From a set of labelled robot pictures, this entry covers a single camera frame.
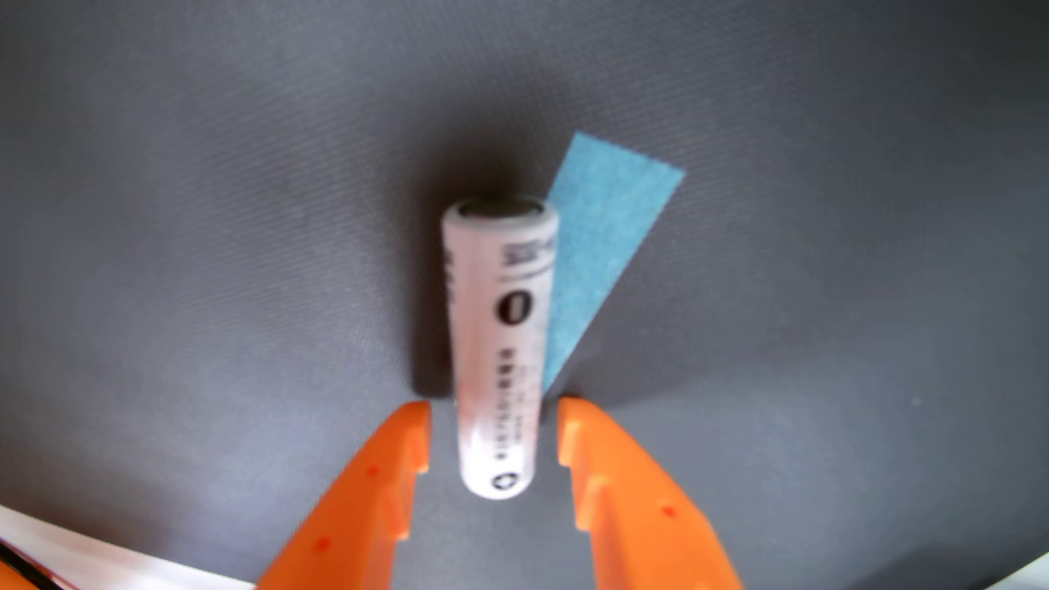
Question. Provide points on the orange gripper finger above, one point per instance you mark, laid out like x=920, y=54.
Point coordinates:
x=360, y=508
x=639, y=524

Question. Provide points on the white cylindrical battery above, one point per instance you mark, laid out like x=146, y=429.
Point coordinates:
x=496, y=369

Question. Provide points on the blue tape piece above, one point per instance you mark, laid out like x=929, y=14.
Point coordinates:
x=606, y=221

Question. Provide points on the dark grey fabric mat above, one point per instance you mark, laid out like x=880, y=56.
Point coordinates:
x=205, y=246

